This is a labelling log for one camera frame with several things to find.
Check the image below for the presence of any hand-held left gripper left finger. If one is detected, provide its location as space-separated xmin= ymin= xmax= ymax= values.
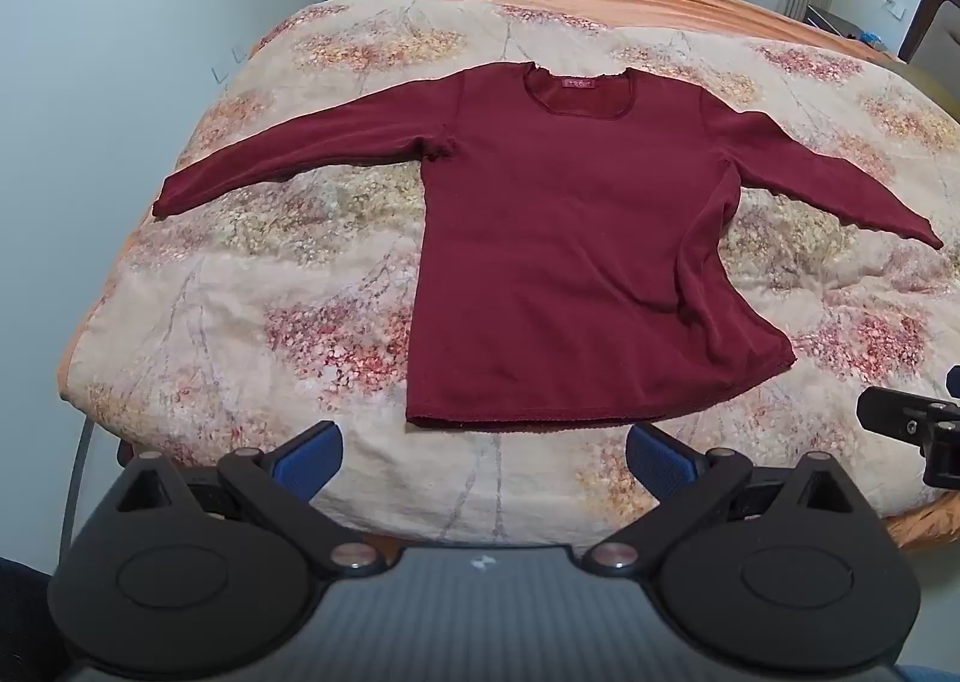
xmin=114 ymin=419 xmax=385 ymax=575

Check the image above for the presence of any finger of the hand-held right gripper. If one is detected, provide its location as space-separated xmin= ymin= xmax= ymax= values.
xmin=856 ymin=364 xmax=960 ymax=489

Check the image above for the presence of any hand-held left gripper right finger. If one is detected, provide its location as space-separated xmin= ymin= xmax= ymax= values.
xmin=582 ymin=421 xmax=863 ymax=576

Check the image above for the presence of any dark red long-sleeve shirt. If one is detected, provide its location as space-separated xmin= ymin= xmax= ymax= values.
xmin=151 ymin=61 xmax=944 ymax=432

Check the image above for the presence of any floral quilt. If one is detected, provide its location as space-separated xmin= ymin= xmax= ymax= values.
xmin=58 ymin=0 xmax=960 ymax=549

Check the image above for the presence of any grey metal bar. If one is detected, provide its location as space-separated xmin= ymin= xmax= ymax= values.
xmin=61 ymin=418 xmax=100 ymax=552

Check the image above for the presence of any dark cloth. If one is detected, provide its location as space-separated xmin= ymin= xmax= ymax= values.
xmin=0 ymin=556 xmax=70 ymax=682

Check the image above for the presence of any bedside table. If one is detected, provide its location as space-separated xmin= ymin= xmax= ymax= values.
xmin=804 ymin=2 xmax=902 ymax=59

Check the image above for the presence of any dark wooden chair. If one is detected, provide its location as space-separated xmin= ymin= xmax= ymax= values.
xmin=897 ymin=0 xmax=960 ymax=65

